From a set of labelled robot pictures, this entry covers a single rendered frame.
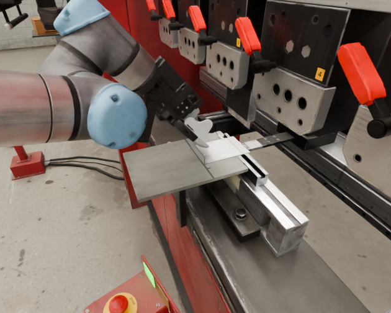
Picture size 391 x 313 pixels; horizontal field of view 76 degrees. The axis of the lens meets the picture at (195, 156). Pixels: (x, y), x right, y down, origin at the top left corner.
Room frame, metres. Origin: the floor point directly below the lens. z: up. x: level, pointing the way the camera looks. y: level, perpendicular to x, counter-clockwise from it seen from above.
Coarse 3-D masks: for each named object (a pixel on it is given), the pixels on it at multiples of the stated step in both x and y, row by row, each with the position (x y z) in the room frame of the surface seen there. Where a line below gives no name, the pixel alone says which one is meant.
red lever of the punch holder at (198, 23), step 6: (192, 6) 0.63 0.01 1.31; (192, 12) 0.61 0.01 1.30; (198, 12) 0.61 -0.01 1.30; (192, 18) 0.61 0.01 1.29; (198, 18) 0.60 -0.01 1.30; (198, 24) 0.59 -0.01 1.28; (204, 24) 0.59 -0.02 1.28; (198, 30) 0.59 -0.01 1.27; (204, 30) 0.59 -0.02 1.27; (204, 36) 0.58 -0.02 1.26; (210, 36) 0.58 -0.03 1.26; (198, 42) 0.57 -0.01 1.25; (204, 42) 0.56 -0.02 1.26; (210, 42) 0.57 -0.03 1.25; (216, 42) 0.58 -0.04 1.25
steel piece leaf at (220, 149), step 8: (192, 144) 0.54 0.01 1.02; (208, 144) 0.56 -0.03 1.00; (216, 144) 0.56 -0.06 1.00; (224, 144) 0.56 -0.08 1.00; (232, 144) 0.56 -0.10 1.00; (200, 152) 0.50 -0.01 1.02; (208, 152) 0.52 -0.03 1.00; (216, 152) 0.52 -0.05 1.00; (224, 152) 0.52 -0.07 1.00; (232, 152) 0.52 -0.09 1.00; (240, 152) 0.52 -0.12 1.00; (208, 160) 0.49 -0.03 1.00; (216, 160) 0.49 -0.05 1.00
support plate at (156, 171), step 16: (176, 144) 0.57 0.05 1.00; (128, 160) 0.49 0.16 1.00; (144, 160) 0.49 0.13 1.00; (160, 160) 0.49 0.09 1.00; (176, 160) 0.49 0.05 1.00; (192, 160) 0.49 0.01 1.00; (224, 160) 0.49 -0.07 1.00; (240, 160) 0.49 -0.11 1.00; (144, 176) 0.43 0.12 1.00; (160, 176) 0.43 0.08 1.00; (176, 176) 0.43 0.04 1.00; (192, 176) 0.43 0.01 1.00; (208, 176) 0.43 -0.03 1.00; (224, 176) 0.44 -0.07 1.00; (144, 192) 0.38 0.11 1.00; (160, 192) 0.38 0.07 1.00
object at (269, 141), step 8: (280, 128) 0.65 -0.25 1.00; (288, 128) 0.62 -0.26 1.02; (272, 136) 0.60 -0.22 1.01; (280, 136) 0.60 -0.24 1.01; (288, 136) 0.60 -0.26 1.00; (296, 136) 0.59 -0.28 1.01; (304, 136) 0.57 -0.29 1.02; (312, 136) 0.57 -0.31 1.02; (320, 136) 0.57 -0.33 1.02; (328, 136) 0.58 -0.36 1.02; (248, 144) 0.56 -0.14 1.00; (256, 144) 0.56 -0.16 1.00; (264, 144) 0.56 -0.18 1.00; (272, 144) 0.56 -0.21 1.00; (296, 144) 0.58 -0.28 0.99; (304, 144) 0.56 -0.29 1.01; (312, 144) 0.56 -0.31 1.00; (320, 144) 0.57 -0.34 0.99
